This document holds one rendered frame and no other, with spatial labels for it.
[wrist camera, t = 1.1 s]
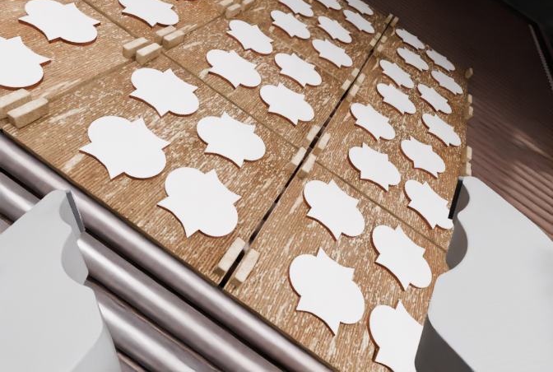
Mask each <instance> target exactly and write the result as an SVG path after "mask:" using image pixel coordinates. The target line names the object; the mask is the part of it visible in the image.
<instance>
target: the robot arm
mask: <svg viewBox="0 0 553 372"><path fill-rule="evenodd" d="M448 219H449V220H452V223H453V225H454V229H453V234H452V237H451V240H450V243H449V247H448V251H447V254H446V257H445V261H446V263H447V265H448V268H449V270H450V271H448V272H446V273H444V274H442V275H440V276H439V277H438V278H437V280H436V283H435V286H434V291H433V294H432V297H431V300H430V305H429V308H428V311H427V315H426V317H425V322H424V326H423V328H422V332H421V337H420V340H419V344H418V347H417V350H416V355H415V359H414V366H415V369H416V372H553V242H552V241H551V240H550V239H549V238H548V237H547V236H546V235H545V234H544V233H543V232H542V231H541V230H540V229H539V228H538V227H537V226H536V225H535V224H533V223H532V222H531V221H530V220H529V219H527V218H526V217H525V216H524V215H523V214H522V213H521V212H519V211H518V210H517V209H516V208H514V207H513V206H512V205H510V204H509V203H508V202H506V201H505V200H504V199H503V198H502V197H501V196H500V195H498V194H497V193H496V192H494V191H493V190H492V189H491V188H489V187H488V186H487V185H485V184H484V183H483V182H481V181H480V180H479V179H477V178H475V177H470V176H468V177H462V176H459V177H458V182H457V186H456V188H455V192H454V195H453V200H452V204H451V207H450V210H449V214H448ZM83 231H85V228H84V225H83V223H82V219H81V215H80V212H79V210H78V207H77V203H76V200H75V198H74V196H73V193H72V190H71V189H70V188H69V189H66V190H62V189H59V190H55V191H53V192H51V193H49V194H48V195H47V196H45V197H44V198H43V199H42V200H41V201H39V202H38V203H37V204H36V205H35V206H33V207H32V208H31V209H30V210H29V211H28V212H27V213H26V214H25V215H23V216H22V217H21V218H20V219H19V220H17V221H16V222H15V223H14V224H13V225H11V226H10V227H9V228H8V229H6V230H5V231H4V232H3V233H2V234H0V372H122V370H121V366H120V364H119V359H118V356H117V353H116V350H115V347H114V342H113V339H112V337H111V335H110V333H109V330H108V327H107V325H106V322H105V319H104V317H103V314H102V313H101V310H100V307H99V304H98V302H97V299H96V298H95V294H94V291H93V290H92V289H91V288H89V287H87V286H83V284H84V281H85V279H86V277H87V275H88V269H87V267H86V264H85V261H84V259H83V257H82V254H81V250H80V249H79V246H78V244H77V241H78V239H79V237H80V235H81V232H83Z"/></svg>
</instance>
